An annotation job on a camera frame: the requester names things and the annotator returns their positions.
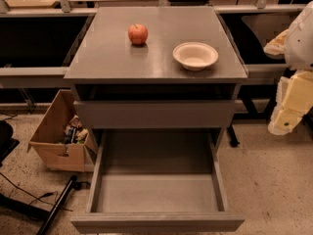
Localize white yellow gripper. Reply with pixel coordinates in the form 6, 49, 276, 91
268, 70, 313, 135

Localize grey drawer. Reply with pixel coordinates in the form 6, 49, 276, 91
71, 129, 245, 234
74, 101, 235, 129

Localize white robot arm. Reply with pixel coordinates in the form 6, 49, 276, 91
263, 2, 313, 135

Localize grey drawer cabinet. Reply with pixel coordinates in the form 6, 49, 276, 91
66, 7, 247, 160

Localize grey top drawer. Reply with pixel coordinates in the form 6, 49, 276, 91
74, 101, 235, 129

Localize dark grey chair seat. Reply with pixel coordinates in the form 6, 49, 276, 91
243, 13, 296, 60

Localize white paper bowl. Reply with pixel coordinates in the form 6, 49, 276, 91
172, 42, 219, 71

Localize red apple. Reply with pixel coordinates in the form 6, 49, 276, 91
128, 23, 148, 45

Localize clutter items in box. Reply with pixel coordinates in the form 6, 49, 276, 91
63, 115, 88, 144

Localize black floor stand leg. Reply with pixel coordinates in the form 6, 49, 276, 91
36, 175, 77, 235

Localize cardboard box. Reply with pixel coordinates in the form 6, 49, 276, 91
29, 89, 96, 172

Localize black chair base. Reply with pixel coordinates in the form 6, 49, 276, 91
0, 120, 20, 166

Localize right grey workbench frame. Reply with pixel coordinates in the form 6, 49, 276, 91
214, 4, 305, 84

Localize grey workbench frame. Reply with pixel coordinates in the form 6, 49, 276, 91
0, 8, 97, 88
214, 4, 305, 84

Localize black floor cable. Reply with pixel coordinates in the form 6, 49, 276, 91
0, 171, 74, 212

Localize left grey workbench frame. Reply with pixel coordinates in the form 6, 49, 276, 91
0, 8, 97, 88

